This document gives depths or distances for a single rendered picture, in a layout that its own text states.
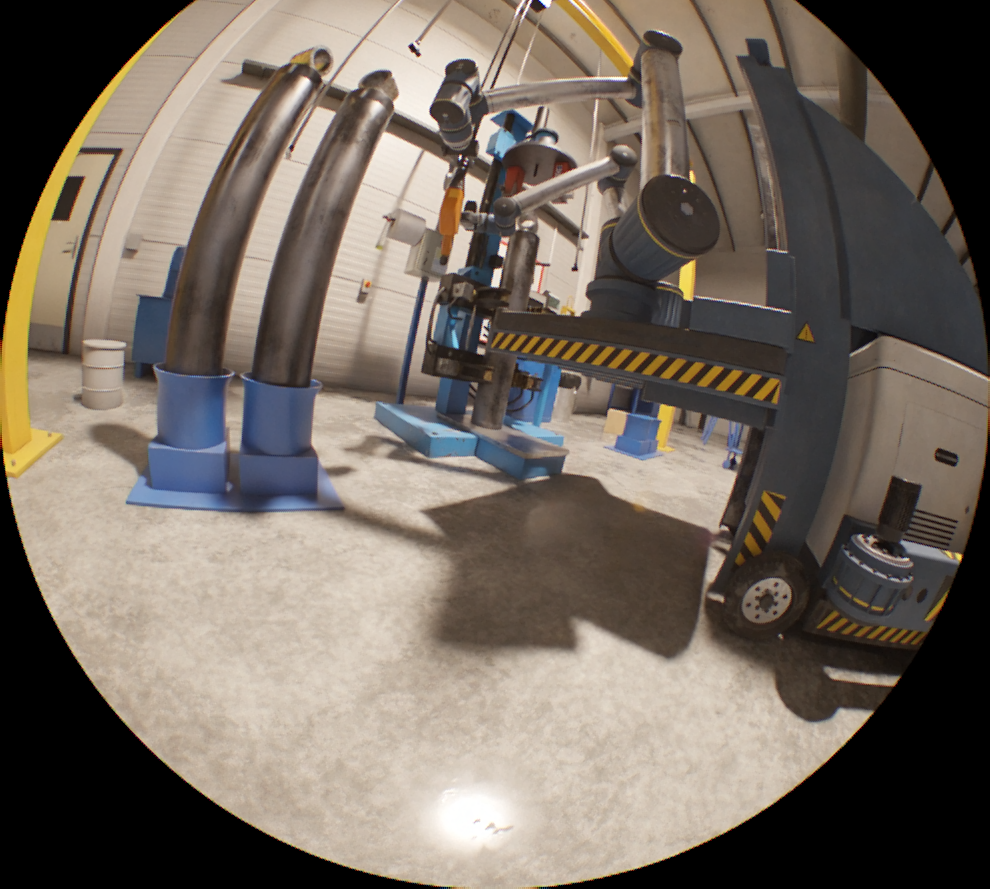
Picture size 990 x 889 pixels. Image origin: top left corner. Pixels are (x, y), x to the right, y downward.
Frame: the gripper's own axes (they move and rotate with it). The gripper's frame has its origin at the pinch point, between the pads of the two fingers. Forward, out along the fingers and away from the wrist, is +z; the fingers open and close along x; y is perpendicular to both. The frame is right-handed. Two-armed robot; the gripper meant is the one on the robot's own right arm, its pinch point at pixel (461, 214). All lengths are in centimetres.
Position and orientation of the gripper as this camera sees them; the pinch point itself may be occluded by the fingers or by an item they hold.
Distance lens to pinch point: 142.3
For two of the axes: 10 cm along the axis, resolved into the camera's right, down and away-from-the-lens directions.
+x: -9.8, -2.1, 0.3
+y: -1.7, 8.8, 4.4
